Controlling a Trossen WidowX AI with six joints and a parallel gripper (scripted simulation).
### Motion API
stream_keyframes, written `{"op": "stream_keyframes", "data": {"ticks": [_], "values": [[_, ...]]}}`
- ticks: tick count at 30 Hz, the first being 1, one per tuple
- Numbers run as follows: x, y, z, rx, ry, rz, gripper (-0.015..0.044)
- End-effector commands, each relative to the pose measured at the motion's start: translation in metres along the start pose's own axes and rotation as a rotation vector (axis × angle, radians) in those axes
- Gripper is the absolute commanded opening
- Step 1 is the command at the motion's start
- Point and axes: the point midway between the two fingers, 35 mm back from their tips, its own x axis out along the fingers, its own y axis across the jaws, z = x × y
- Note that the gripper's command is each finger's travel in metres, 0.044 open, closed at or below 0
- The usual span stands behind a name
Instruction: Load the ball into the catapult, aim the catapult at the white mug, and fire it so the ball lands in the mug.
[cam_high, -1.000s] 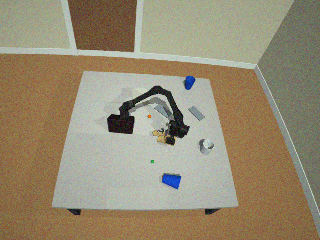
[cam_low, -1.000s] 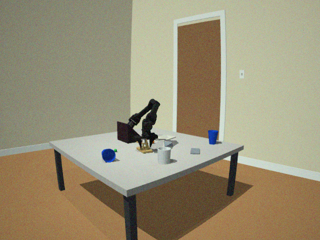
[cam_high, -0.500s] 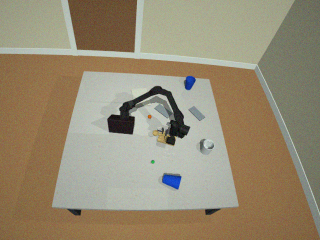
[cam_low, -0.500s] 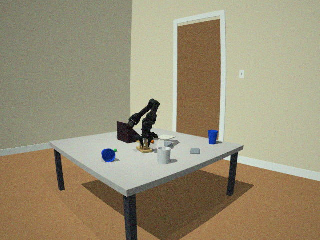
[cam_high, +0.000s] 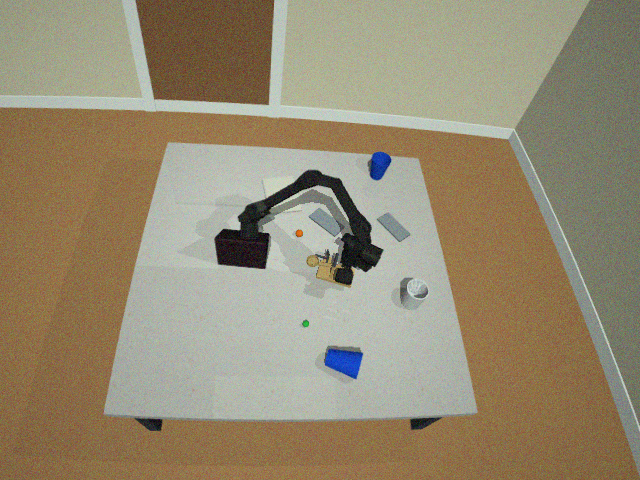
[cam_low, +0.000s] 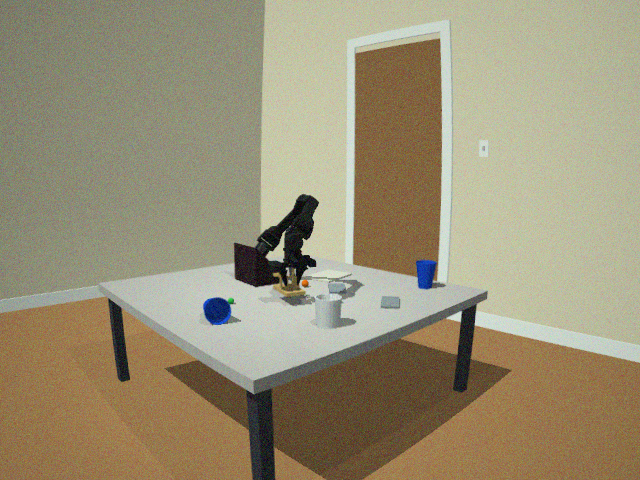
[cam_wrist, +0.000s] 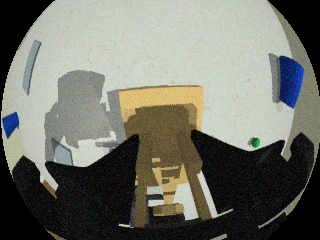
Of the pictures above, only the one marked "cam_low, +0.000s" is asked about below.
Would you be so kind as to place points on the white cup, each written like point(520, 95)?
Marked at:
point(328, 311)

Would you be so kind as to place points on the blue cup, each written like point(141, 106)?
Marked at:
point(426, 271)
point(217, 310)

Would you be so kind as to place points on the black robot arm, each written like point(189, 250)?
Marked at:
point(301, 226)

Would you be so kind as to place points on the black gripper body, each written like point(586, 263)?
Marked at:
point(280, 266)

